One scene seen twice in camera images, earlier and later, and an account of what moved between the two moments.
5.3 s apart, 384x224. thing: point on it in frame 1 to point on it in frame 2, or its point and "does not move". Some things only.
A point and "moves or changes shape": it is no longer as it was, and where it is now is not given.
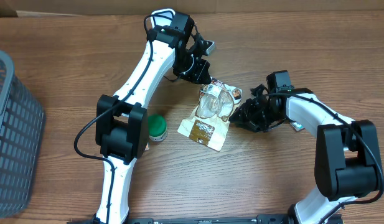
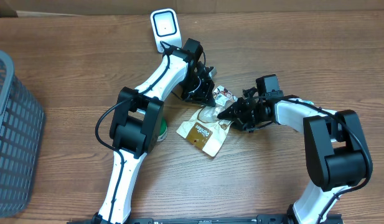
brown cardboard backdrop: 144,7 does not move
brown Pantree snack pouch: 216,104 moves or changes shape
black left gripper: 201,74 to 206,97
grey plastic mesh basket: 18,125 does not move
